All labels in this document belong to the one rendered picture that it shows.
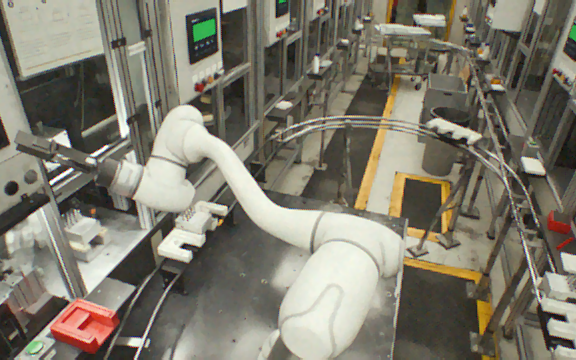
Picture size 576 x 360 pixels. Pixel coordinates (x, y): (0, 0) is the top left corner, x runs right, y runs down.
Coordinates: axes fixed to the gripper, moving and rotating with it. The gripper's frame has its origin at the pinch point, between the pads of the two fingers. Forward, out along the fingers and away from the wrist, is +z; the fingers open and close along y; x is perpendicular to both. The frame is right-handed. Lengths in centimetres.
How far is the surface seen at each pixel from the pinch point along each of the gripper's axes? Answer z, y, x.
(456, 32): -573, -322, -578
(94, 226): -26, -58, 11
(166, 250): -55, -55, 12
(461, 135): -222, -43, -112
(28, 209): -4.6, -12.8, 13.8
